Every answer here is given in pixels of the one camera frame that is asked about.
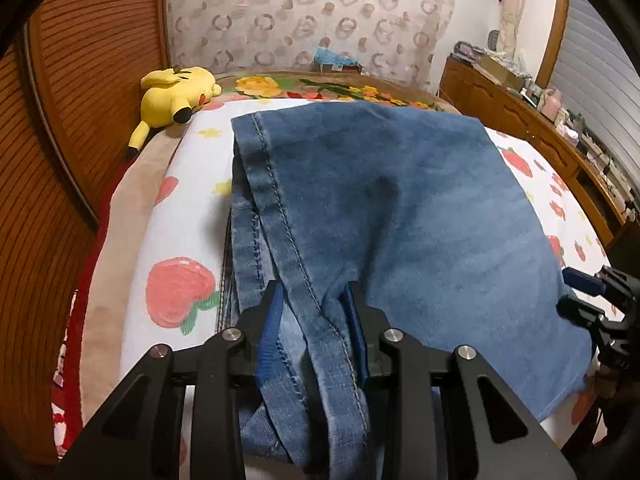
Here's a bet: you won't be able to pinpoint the yellow plush toy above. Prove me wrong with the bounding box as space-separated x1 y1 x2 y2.
126 66 223 161

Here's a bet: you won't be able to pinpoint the grey window blind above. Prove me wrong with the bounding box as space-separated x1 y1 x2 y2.
547 0 640 151

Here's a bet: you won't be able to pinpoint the red blanket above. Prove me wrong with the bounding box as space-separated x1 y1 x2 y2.
50 160 136 456

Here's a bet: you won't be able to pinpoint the white strawberry print sheet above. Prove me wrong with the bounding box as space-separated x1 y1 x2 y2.
117 97 613 480

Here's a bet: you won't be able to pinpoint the person's right hand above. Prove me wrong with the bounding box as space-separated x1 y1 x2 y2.
595 362 621 398

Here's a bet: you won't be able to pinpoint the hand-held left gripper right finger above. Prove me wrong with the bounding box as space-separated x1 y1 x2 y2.
340 281 576 480

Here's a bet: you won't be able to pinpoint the wooden window frame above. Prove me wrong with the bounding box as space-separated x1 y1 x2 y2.
535 0 573 86

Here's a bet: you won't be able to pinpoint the wooden cabinet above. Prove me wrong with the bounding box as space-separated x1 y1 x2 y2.
437 55 640 251

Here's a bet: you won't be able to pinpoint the blue denim pants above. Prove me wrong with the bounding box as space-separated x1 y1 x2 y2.
215 100 598 473

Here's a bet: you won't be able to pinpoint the ring patterned wall cloth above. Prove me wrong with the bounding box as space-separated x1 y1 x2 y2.
162 0 458 93

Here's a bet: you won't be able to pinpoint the small cardboard box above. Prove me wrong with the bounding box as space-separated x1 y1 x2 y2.
314 57 363 75

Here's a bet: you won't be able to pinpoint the blue plastic bag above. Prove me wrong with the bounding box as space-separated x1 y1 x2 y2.
314 46 362 67

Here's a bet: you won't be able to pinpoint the flat cardboard box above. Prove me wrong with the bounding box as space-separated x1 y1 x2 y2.
477 55 531 88

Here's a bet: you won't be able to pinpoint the pink bottle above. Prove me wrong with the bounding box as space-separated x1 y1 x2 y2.
540 89 562 121

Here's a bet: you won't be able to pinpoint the lace curtain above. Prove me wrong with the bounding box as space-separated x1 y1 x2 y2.
497 0 531 58

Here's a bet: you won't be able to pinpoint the clutter of small household things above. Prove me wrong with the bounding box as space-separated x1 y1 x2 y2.
452 30 640 221

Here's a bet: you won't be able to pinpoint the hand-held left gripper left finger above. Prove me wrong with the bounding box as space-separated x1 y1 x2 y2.
55 280 283 480

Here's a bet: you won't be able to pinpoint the purple case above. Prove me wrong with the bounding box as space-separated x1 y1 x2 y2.
452 40 486 63

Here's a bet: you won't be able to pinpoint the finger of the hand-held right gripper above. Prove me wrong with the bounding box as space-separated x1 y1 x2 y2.
561 266 608 297
556 295 608 332

